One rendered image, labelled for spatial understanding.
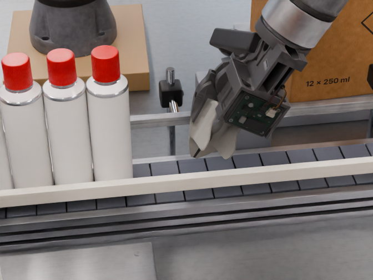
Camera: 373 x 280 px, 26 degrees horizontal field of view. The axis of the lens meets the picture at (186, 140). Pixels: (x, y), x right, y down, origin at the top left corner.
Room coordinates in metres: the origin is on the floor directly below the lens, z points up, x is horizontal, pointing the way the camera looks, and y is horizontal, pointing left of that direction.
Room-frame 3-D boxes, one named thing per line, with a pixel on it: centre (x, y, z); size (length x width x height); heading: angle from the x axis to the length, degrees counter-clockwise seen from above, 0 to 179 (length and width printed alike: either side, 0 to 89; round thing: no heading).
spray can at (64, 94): (0.81, 0.15, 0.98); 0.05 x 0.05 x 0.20
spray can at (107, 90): (0.82, 0.10, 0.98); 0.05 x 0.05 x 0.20
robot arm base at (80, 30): (1.24, 0.20, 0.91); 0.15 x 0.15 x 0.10
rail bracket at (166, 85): (0.90, 0.02, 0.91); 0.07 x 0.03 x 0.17; 8
